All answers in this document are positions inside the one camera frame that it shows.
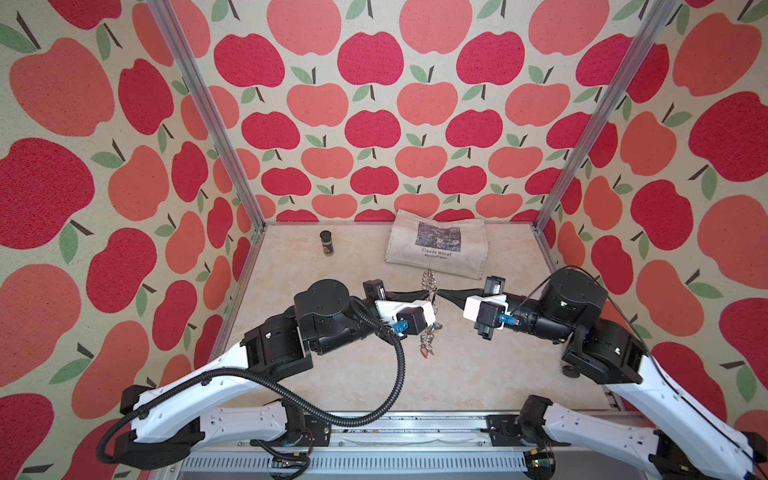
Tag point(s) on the front aluminium rail base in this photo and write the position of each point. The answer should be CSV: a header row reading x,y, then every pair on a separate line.
x,y
400,445

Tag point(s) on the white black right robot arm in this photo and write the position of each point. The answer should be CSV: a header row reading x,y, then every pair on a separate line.
x,y
685,440

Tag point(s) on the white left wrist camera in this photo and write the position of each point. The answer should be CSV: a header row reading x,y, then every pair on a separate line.
x,y
407,318

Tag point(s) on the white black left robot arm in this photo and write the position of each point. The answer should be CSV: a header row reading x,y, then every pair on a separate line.
x,y
239,395

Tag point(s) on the cream Monet canvas bag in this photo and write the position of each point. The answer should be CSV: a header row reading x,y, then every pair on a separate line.
x,y
457,248

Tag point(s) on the right rear aluminium frame post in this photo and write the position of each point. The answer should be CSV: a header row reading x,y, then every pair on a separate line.
x,y
657,18

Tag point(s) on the small dark spice jar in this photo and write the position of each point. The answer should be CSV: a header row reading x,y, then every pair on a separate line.
x,y
327,242

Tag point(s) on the left rear aluminium frame post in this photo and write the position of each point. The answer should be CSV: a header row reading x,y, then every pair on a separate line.
x,y
173,34

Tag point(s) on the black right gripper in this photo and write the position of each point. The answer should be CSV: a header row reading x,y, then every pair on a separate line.
x,y
461,298

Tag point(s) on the metal disc with key rings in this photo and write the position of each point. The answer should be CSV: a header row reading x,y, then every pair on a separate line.
x,y
429,283

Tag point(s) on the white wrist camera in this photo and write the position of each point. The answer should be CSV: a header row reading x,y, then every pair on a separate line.
x,y
486,312
407,318

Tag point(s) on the aluminium frame post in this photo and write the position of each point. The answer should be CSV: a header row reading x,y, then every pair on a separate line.
x,y
657,18
173,34

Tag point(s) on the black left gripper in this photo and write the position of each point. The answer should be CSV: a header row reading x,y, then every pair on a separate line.
x,y
376,289

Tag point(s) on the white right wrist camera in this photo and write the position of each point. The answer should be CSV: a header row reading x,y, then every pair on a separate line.
x,y
486,312

